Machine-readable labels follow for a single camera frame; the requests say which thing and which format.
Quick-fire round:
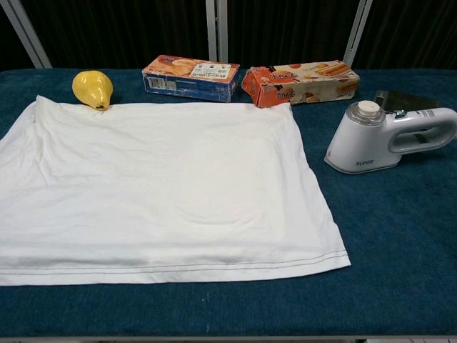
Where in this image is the white handheld steam iron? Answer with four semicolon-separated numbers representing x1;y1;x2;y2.
323;100;457;176

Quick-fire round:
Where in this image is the white cloth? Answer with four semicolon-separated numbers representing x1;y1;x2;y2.
0;94;353;287

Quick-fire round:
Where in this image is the blue and orange biscuit box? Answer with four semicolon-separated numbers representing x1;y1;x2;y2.
141;54;241;104

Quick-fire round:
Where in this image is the orange and cream biscuit box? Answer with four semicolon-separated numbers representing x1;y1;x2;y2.
241;60;360;109

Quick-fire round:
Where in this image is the yellow pear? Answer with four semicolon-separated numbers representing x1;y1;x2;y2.
72;70;114;111

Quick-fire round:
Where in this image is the dark blue table cloth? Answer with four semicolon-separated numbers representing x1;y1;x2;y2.
0;68;457;339

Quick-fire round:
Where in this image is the black curtain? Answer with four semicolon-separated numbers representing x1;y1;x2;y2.
0;0;457;71

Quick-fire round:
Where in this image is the small black digital scale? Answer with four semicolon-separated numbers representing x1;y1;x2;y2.
373;89;441;111

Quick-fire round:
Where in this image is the grey metal frame post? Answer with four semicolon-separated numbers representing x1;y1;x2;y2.
0;0;54;69
341;0;374;67
206;0;229;64

